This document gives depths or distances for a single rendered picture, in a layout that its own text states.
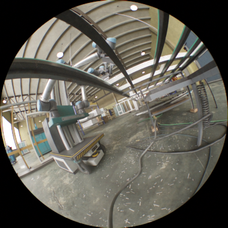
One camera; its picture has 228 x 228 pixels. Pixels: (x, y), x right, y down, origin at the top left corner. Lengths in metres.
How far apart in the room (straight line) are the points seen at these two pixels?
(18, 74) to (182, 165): 1.02
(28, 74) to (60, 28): 7.70
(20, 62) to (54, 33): 7.82
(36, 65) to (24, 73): 0.07
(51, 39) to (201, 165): 8.98
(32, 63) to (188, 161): 1.02
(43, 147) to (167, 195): 3.92
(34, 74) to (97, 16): 7.91
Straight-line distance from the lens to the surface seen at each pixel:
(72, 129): 1.14
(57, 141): 1.10
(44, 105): 0.77
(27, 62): 0.37
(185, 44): 7.79
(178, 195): 0.56
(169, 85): 0.51
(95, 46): 0.66
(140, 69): 0.78
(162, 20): 0.45
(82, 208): 0.71
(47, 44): 8.58
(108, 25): 8.59
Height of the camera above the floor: 0.54
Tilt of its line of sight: level
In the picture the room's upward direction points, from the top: 22 degrees counter-clockwise
